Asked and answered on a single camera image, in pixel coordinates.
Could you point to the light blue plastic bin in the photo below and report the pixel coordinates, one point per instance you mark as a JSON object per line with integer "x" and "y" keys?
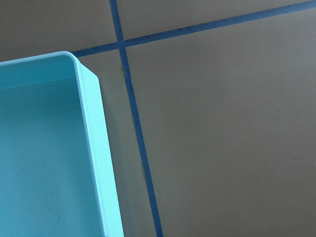
{"x": 56, "y": 172}

